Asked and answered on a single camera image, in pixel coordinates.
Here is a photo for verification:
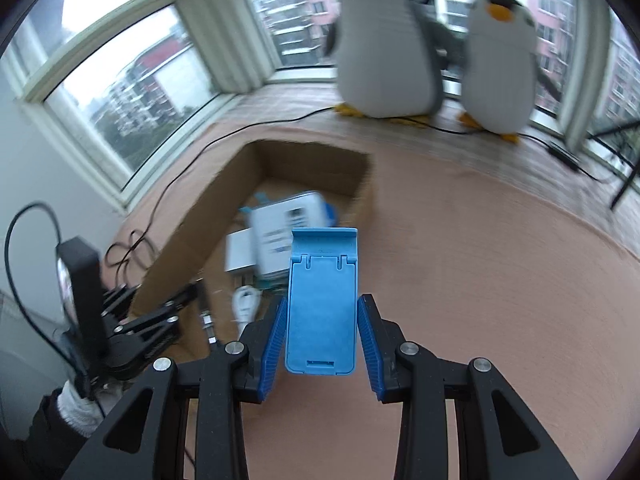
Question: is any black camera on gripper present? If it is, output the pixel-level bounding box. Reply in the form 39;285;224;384
55;236;108;393

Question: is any large plush penguin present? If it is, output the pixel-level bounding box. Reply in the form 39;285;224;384
326;0;454;119

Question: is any black tripod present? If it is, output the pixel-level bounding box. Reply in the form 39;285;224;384
587;118;639;210

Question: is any white cable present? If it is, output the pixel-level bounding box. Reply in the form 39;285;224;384
232;284;262;325

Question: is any open cardboard box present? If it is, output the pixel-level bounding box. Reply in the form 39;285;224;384
131;139;374;341

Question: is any clear plastic phone case box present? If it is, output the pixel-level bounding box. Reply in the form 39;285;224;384
248;191;336;280

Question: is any white gloved hand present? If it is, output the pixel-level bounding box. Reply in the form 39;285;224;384
56;380;124;438

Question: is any long black cable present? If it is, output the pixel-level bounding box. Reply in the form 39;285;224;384
102;104;601;281

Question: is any white charger block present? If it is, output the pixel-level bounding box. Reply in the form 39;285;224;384
224;228;257;275

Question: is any blue folding phone stand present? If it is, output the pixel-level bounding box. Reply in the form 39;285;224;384
284;228;358;376

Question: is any small plush penguin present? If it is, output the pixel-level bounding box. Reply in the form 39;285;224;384
459;0;562;143

